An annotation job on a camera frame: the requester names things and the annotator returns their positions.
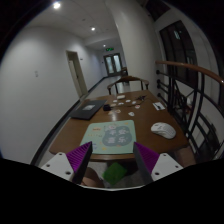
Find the green cloth under table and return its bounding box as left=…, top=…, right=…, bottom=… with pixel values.
left=103, top=162, right=127, bottom=185

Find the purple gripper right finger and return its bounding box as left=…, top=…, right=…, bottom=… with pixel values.
left=133, top=142, right=159, bottom=185

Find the white computer mouse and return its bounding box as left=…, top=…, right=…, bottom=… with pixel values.
left=151, top=122, right=176, bottom=139

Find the black metal railing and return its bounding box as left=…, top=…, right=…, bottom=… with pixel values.
left=155, top=61, right=224, bottom=162

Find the small black object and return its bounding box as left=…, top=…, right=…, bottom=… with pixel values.
left=103, top=104, right=111, bottom=111

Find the double glass door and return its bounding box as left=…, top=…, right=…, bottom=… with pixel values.
left=104, top=53, right=122, bottom=76

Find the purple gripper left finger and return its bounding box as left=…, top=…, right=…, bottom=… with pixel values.
left=66, top=142, right=92, bottom=184

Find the dark closed laptop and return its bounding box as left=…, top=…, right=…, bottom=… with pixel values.
left=70, top=100, right=105, bottom=120

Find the side door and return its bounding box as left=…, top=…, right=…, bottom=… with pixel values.
left=66, top=51, right=88, bottom=97

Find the white paper card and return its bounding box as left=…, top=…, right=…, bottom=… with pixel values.
left=153, top=102, right=165, bottom=110

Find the brown wooden table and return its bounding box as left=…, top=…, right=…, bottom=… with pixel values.
left=49, top=90, right=188, bottom=154

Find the wooden armchair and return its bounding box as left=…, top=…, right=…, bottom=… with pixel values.
left=107, top=76, right=149, bottom=95

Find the white sticker on table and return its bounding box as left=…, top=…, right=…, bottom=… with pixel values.
left=128, top=112, right=135, bottom=117

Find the light green mouse pad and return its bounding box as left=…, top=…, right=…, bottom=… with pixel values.
left=81, top=120, right=136, bottom=155

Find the green exit sign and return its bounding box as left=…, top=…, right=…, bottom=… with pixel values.
left=106, top=47, right=114, bottom=52

